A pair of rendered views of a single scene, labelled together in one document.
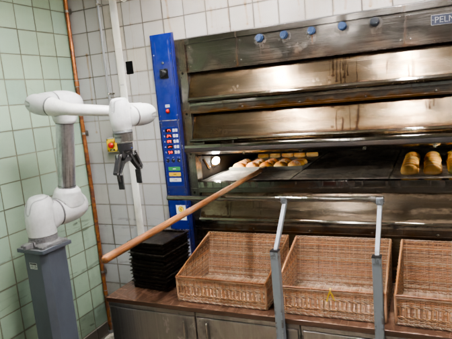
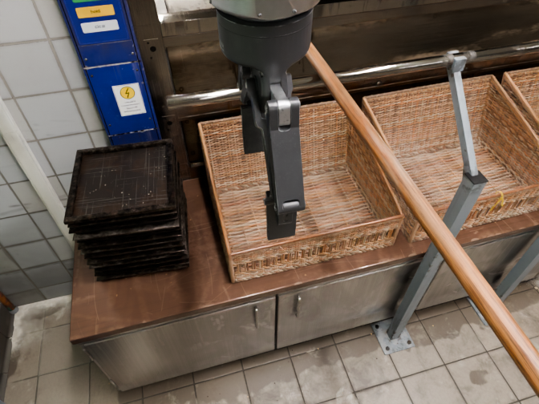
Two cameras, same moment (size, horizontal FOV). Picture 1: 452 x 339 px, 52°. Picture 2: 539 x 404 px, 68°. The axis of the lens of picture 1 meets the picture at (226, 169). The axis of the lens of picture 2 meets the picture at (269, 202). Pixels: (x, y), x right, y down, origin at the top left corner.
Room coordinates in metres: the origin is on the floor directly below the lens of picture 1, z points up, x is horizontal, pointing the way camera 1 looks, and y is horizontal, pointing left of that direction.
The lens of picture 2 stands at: (1.95, 0.68, 1.67)
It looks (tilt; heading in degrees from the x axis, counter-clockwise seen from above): 48 degrees down; 320
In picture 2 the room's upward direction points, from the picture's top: straight up
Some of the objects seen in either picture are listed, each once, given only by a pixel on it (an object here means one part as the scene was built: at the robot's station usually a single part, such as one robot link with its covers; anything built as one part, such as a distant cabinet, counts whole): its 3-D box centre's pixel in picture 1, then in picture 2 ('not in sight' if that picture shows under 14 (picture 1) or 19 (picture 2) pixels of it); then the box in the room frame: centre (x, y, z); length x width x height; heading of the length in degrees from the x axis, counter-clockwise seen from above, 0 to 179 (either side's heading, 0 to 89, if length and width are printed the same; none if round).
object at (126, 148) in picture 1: (126, 151); (265, 55); (2.20, 0.47, 1.50); 0.08 x 0.07 x 0.09; 152
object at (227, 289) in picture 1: (235, 266); (295, 183); (2.62, 0.00, 0.72); 0.56 x 0.49 x 0.28; 65
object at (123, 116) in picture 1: (122, 114); not in sight; (2.21, 0.47, 1.68); 0.13 x 0.11 x 0.16; 150
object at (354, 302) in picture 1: (335, 274); (453, 152); (2.37, -0.54, 0.72); 0.56 x 0.49 x 0.28; 66
